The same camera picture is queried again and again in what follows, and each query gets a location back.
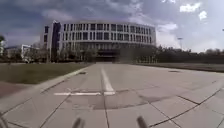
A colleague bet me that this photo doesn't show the white painted line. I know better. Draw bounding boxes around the white painted line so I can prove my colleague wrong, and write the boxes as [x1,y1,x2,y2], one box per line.
[53,68,117,97]

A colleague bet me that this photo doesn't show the large curved pale building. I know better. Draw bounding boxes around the large curved pale building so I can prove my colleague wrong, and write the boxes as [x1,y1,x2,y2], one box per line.
[40,20,157,64]

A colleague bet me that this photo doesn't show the grey concrete slab road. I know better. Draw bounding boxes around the grey concrete slab road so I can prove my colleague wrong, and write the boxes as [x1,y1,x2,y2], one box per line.
[0,62,224,128]

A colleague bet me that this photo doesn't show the row of small trees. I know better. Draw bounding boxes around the row of small trees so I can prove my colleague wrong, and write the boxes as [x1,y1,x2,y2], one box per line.
[23,44,98,64]

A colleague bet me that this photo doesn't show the pale concrete kerb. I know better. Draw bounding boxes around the pale concrete kerb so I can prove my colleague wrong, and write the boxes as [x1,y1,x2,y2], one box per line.
[0,64,93,114]

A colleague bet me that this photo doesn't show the robot's own part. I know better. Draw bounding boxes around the robot's own part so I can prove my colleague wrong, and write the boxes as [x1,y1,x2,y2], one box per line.
[72,116,86,128]
[136,115,150,128]

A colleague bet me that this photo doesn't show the floodlight pole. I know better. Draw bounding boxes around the floodlight pole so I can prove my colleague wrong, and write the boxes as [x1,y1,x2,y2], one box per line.
[177,36,184,51]

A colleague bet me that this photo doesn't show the row of dark trees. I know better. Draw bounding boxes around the row of dark trees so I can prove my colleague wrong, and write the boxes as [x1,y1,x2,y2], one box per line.
[116,44,224,65]

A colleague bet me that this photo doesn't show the grass field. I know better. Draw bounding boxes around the grass field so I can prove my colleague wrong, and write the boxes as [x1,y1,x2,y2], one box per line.
[0,62,92,85]

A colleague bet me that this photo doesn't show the low pale buildings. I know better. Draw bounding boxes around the low pale buildings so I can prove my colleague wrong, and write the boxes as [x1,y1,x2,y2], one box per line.
[0,39,42,63]

